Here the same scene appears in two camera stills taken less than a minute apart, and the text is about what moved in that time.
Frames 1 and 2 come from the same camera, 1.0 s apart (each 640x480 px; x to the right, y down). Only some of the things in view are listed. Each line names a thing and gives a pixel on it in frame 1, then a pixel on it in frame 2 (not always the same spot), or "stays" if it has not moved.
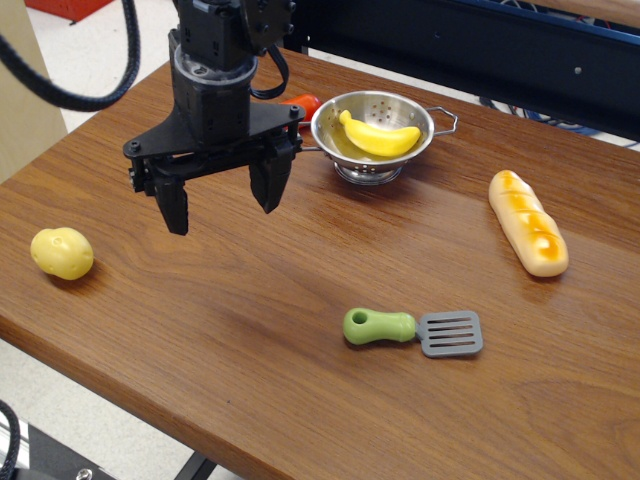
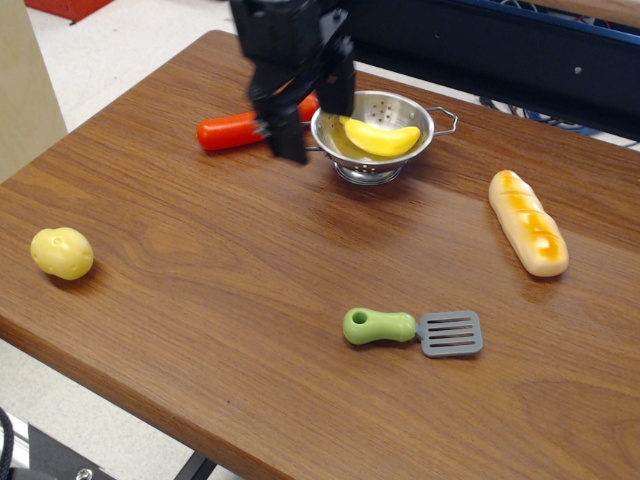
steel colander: [378, 111] stays
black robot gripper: [213, 122] to [293, 43]
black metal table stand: [51, 459] stays
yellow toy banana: [377, 140] stays
